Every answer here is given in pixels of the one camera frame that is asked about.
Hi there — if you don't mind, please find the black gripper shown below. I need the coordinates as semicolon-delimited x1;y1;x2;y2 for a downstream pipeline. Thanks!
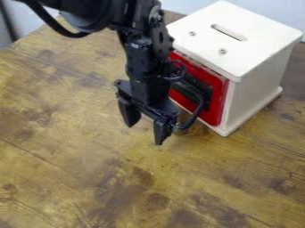
116;41;179;145

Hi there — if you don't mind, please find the dark vertical post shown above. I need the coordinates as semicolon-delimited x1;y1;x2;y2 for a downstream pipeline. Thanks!
0;0;18;42

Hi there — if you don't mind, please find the black drawer handle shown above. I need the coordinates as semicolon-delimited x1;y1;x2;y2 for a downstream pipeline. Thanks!
170;70;215;131

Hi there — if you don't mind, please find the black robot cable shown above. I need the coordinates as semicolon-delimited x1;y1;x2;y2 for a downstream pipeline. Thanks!
23;0;93;39

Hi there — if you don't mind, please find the white wooden cabinet box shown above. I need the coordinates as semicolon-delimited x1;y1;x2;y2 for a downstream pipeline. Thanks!
169;1;303;136

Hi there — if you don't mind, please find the red drawer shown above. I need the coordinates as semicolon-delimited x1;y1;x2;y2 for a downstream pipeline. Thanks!
169;51;229;126

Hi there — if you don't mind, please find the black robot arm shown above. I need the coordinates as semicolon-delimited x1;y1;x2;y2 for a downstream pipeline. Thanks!
17;0;187;145

